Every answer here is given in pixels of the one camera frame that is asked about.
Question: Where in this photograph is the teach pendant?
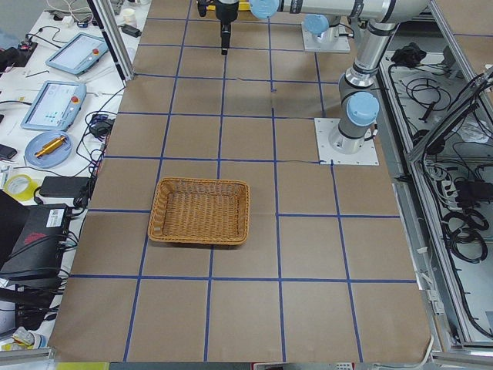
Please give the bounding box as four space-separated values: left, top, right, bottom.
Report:
20 80 86 131
45 32 109 76

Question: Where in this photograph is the black power adapter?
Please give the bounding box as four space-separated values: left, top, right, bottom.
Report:
120 24 142 38

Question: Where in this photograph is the brass cylinder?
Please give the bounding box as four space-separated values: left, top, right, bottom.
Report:
35 136 67 158

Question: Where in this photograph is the near teach pendant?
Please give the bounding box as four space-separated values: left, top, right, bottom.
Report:
20 80 86 131

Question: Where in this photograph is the lavender white cup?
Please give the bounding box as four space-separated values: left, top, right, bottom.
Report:
120 8 137 27

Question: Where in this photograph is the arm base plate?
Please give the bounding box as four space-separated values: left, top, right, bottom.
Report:
314 118 379 166
301 21 350 53

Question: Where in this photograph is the black red computer box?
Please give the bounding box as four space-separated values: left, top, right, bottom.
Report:
1 192 71 289

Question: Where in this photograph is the blue plate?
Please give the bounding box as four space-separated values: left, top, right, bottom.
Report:
24 130 72 169

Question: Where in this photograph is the aluminium frame post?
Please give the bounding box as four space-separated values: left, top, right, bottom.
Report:
87 0 135 82

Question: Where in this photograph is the far teach pendant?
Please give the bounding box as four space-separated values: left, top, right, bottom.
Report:
45 32 109 76

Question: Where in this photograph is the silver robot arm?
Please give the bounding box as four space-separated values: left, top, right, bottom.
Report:
301 14 354 43
249 0 428 155

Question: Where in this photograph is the spare yellow tape roll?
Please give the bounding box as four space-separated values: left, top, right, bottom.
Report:
3 174 39 202

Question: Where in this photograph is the brown wicker basket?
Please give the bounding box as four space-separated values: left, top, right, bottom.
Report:
148 177 250 246

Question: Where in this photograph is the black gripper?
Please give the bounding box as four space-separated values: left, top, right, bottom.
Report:
220 22 231 55

